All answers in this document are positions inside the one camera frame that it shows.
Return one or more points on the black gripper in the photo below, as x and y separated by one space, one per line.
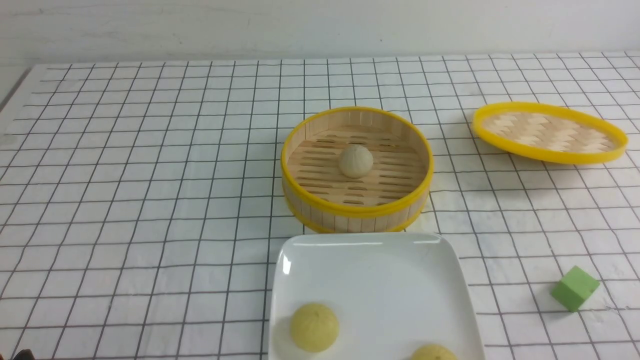
24 355

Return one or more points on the beige steamed bun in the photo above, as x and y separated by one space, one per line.
356 161

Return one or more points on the yellow steamed bun left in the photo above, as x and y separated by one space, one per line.
314 327

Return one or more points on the yellow steamed bun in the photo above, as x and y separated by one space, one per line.
314 327
433 351

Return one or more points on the white square plate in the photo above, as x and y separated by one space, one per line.
391 292

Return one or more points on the yellow steamed bun bottom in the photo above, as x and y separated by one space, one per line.
433 351

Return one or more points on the white black grid tablecloth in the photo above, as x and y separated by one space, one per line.
142 209

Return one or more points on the yellow rimmed bamboo steamer basket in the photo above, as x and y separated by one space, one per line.
390 197

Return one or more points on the green cube block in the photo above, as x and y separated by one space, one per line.
574 289

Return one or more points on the yellow rimmed woven steamer lid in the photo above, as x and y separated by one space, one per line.
549 133

